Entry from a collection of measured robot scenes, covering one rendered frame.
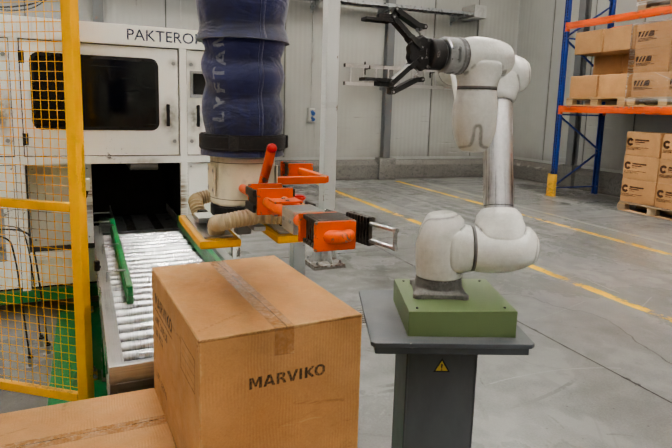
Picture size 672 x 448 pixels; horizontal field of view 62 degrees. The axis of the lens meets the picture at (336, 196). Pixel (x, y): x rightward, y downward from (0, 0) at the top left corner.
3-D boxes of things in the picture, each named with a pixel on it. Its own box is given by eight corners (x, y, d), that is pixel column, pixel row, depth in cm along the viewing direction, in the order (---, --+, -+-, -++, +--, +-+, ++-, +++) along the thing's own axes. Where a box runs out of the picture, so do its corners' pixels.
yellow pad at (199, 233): (178, 221, 163) (178, 204, 162) (213, 219, 167) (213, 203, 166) (199, 250, 132) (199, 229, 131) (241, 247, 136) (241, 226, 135)
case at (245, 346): (154, 389, 178) (151, 267, 172) (273, 366, 196) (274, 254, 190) (200, 511, 125) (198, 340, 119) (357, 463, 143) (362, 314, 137)
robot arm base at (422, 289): (458, 280, 204) (459, 265, 203) (469, 300, 182) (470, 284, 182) (408, 278, 205) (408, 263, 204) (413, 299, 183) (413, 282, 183)
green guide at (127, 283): (98, 231, 390) (97, 218, 389) (114, 230, 394) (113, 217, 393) (108, 306, 246) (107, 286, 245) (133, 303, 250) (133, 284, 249)
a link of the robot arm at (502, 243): (466, 272, 196) (530, 274, 194) (475, 271, 180) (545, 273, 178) (465, 62, 208) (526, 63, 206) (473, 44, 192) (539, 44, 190)
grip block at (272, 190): (244, 208, 131) (244, 183, 130) (284, 207, 135) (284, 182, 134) (253, 215, 123) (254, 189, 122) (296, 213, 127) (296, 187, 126)
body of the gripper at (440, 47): (450, 35, 135) (417, 32, 131) (448, 71, 136) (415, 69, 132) (432, 38, 142) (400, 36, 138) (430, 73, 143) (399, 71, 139)
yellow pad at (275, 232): (243, 218, 170) (243, 202, 169) (274, 216, 174) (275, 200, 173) (277, 244, 139) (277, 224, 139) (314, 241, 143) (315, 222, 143)
